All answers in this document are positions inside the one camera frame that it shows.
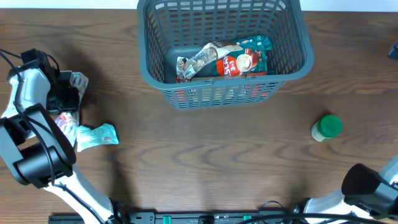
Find Kleenex tissue multipack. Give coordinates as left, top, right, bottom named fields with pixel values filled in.
left=55, top=72, right=89, bottom=146

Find teal small packet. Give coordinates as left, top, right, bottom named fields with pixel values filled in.
left=76, top=123, right=119, bottom=152

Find green lid spice jar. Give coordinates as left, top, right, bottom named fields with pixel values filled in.
left=311, top=114, right=343, bottom=142

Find beige cookie snack bag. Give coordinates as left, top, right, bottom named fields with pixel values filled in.
left=176, top=41, right=243, bottom=82

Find green Nescafe coffee bag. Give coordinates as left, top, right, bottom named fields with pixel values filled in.
left=195, top=35, right=272, bottom=78

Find orange spaghetti pasta packet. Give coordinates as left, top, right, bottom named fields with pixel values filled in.
left=175, top=72, right=267, bottom=106

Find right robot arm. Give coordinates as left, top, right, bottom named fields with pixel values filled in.
left=294, top=157, right=397, bottom=222

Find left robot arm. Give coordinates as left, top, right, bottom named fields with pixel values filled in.
left=1, top=49, right=123, bottom=223

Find grey plastic shopping basket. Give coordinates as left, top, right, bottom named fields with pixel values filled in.
left=137, top=0, right=314, bottom=110

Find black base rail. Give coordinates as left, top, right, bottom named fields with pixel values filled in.
left=48, top=210, right=386, bottom=224

